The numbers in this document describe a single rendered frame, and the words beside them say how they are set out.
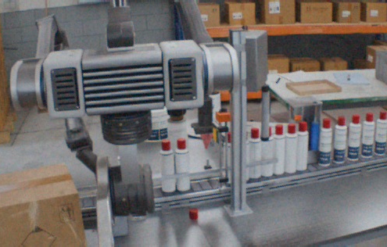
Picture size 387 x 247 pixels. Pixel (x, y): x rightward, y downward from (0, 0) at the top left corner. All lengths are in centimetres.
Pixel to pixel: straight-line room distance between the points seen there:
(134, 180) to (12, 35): 526
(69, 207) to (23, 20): 509
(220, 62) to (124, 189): 41
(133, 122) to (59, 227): 42
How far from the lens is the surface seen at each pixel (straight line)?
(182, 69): 125
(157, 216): 190
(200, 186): 199
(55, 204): 147
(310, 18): 601
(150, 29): 636
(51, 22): 180
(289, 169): 208
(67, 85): 126
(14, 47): 652
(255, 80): 172
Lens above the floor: 177
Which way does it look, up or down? 20 degrees down
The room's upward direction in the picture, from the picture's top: 2 degrees counter-clockwise
